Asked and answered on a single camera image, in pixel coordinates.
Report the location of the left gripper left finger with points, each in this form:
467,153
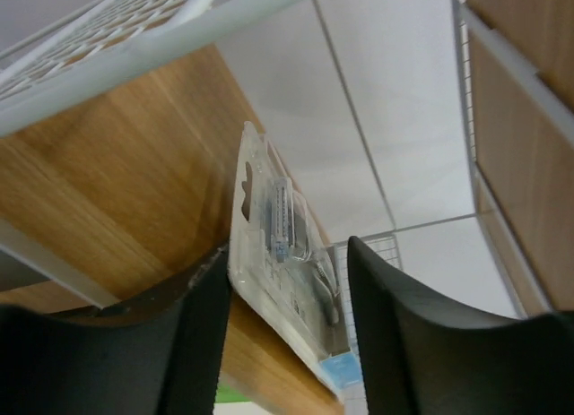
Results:
159,352

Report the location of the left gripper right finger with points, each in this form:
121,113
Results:
422,352

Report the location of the white blister razor pack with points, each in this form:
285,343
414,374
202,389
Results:
280,265

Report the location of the black green razor box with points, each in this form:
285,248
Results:
227,394

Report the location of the white wire wooden shelf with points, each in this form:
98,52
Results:
439,131

